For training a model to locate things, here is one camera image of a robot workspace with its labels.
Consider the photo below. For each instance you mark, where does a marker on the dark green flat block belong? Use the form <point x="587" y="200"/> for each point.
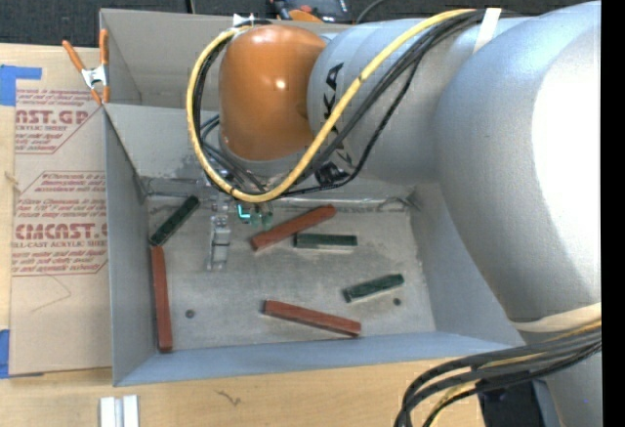
<point x="174" y="220"/>
<point x="324" y="241"/>
<point x="373" y="287"/>

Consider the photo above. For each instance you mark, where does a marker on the brown cardboard board, red print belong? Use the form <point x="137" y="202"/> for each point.
<point x="58" y="308"/>

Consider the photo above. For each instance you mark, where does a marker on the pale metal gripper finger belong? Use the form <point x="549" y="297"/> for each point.
<point x="223" y="237"/>
<point x="211" y="259"/>

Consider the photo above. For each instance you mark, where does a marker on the red-brown flat block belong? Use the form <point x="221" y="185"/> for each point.
<point x="293" y="226"/>
<point x="161" y="298"/>
<point x="312" y="317"/>

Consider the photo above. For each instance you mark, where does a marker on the grey metal bin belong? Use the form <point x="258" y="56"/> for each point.
<point x="293" y="278"/>

